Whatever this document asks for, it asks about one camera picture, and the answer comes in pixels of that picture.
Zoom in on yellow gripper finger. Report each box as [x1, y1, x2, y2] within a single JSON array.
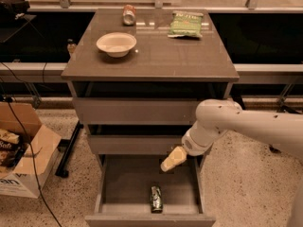
[[160, 147, 187, 172]]

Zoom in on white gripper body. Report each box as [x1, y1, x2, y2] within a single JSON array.
[[182, 132, 212, 156]]

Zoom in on green drink can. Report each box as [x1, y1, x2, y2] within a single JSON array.
[[150, 185, 163, 213]]

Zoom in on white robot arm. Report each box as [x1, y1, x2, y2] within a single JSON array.
[[161, 99, 303, 172]]

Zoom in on grey bottom drawer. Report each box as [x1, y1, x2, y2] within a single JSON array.
[[85, 155, 215, 227]]

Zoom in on grey drawer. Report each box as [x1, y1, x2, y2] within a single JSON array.
[[85, 155, 215, 227], [88, 125, 190, 155], [73, 81, 227, 125]]

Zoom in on grey middle drawer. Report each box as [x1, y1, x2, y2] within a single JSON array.
[[88, 125, 190, 155]]

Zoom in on grey drawer cabinet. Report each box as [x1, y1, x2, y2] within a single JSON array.
[[61, 8, 241, 227]]

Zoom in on grey top drawer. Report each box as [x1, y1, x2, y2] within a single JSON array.
[[73, 81, 227, 125]]

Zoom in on green chip bag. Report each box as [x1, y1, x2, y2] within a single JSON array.
[[168, 10, 204, 38]]

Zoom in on black table leg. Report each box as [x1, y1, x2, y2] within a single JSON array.
[[55, 121, 83, 178]]

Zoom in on white paper bowl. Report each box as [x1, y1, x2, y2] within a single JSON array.
[[96, 32, 136, 58]]

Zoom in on cardboard box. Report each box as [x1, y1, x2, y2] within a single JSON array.
[[0, 102, 62, 199]]

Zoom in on small bottle behind cabinet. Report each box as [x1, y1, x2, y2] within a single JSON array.
[[67, 39, 77, 55]]

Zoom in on snack bags in box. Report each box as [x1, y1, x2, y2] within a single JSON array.
[[0, 129, 20, 168]]

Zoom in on black bag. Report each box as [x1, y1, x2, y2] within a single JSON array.
[[0, 0, 30, 23]]

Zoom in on black cable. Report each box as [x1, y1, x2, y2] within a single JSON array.
[[0, 61, 63, 227]]

